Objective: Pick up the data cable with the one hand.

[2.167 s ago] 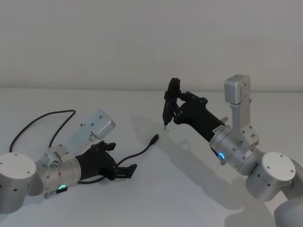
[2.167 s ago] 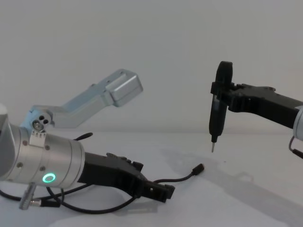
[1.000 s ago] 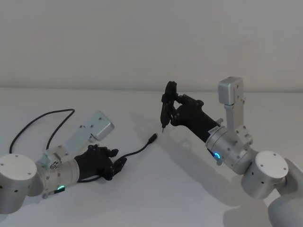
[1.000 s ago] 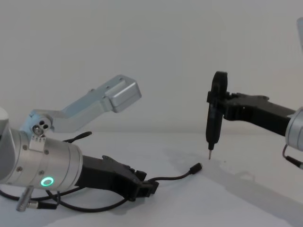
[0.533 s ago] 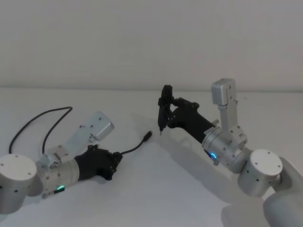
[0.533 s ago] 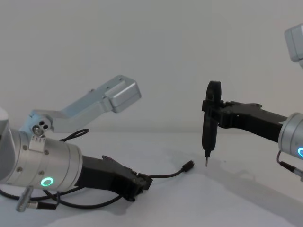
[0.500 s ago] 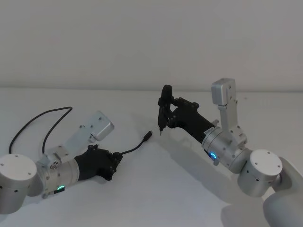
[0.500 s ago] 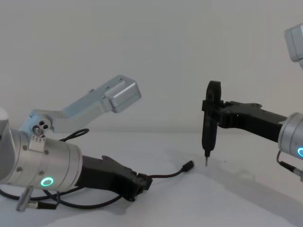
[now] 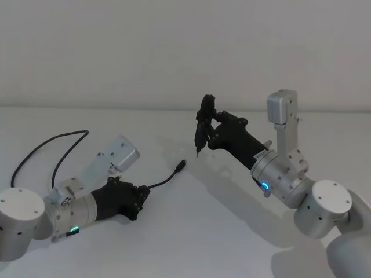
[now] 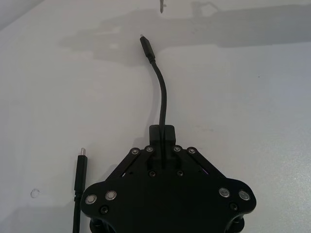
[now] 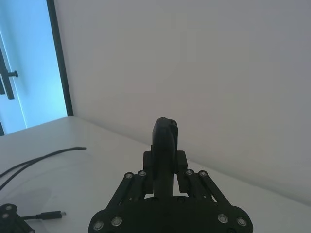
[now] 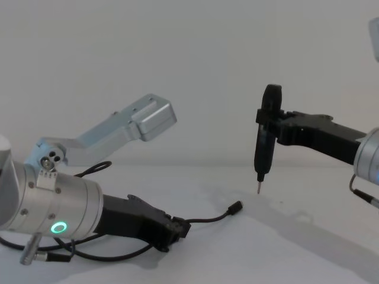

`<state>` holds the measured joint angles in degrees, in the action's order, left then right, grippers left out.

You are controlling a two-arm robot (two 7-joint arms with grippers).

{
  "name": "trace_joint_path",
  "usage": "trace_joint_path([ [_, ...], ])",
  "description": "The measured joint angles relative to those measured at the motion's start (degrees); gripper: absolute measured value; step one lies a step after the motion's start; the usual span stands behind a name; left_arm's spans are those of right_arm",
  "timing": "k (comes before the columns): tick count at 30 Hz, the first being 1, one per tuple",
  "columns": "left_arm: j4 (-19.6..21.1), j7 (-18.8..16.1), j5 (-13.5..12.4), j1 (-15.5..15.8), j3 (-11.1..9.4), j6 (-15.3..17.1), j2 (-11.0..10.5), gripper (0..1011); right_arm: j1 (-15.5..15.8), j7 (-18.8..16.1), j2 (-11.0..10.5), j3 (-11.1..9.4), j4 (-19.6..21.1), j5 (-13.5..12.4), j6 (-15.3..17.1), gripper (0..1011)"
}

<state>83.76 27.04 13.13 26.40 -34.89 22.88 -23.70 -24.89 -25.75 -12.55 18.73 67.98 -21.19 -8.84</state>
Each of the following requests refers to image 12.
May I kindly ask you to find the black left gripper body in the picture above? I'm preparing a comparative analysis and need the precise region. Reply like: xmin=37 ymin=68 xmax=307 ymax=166
xmin=94 ymin=193 xmax=174 ymax=249

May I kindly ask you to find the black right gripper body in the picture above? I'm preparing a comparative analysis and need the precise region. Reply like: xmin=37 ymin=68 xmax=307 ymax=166
xmin=283 ymin=110 xmax=368 ymax=167

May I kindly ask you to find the black electric screwdriver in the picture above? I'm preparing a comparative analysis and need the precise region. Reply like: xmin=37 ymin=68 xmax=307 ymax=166
xmin=253 ymin=83 xmax=284 ymax=196

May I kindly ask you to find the black cable with plug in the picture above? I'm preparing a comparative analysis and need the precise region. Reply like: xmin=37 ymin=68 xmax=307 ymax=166
xmin=181 ymin=200 xmax=245 ymax=229

